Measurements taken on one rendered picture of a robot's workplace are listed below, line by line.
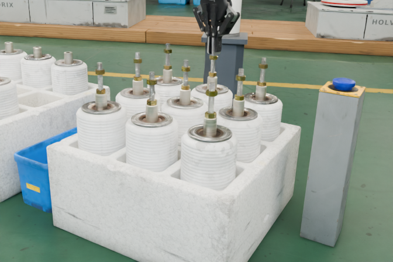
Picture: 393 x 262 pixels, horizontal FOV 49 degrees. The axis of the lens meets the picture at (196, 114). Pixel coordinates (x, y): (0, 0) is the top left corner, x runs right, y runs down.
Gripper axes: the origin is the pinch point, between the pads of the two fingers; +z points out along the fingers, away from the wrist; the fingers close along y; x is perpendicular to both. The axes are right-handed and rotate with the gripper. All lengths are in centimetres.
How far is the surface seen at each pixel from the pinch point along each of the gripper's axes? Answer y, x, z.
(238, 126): -18.5, 10.2, 10.8
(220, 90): -1.8, -0.7, 10.0
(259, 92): -11.5, -3.1, 8.4
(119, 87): 88, -27, 35
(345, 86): -29.9, -4.7, 3.2
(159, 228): -17.5, 27.1, 26.3
